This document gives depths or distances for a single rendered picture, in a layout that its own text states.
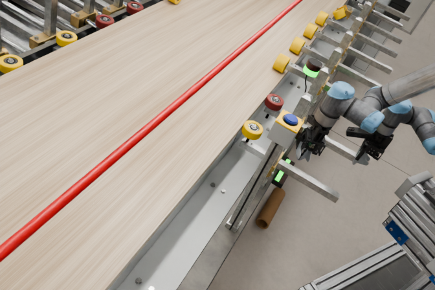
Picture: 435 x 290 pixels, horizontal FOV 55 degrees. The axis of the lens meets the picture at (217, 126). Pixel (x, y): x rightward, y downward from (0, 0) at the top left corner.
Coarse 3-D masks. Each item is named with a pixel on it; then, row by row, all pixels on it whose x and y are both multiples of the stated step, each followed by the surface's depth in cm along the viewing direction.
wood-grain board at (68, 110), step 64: (192, 0) 230; (256, 0) 257; (320, 0) 291; (64, 64) 157; (128, 64) 169; (192, 64) 183; (256, 64) 200; (0, 128) 126; (64, 128) 134; (128, 128) 142; (192, 128) 152; (0, 192) 111; (128, 192) 123; (64, 256) 103; (128, 256) 108
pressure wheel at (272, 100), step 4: (268, 96) 181; (272, 96) 182; (276, 96) 183; (268, 100) 180; (272, 100) 180; (276, 100) 181; (280, 100) 182; (268, 104) 180; (272, 104) 179; (276, 104) 179; (280, 104) 180; (272, 108) 180; (276, 108) 180; (280, 108) 181; (268, 116) 187
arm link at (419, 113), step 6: (414, 108) 159; (420, 108) 160; (426, 108) 161; (414, 114) 158; (420, 114) 158; (426, 114) 158; (432, 114) 160; (414, 120) 158; (420, 120) 156; (426, 120) 155; (432, 120) 156; (414, 126) 158
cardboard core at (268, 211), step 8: (272, 192) 261; (280, 192) 259; (272, 200) 252; (280, 200) 256; (264, 208) 247; (272, 208) 247; (264, 216) 241; (272, 216) 244; (256, 224) 244; (264, 224) 245
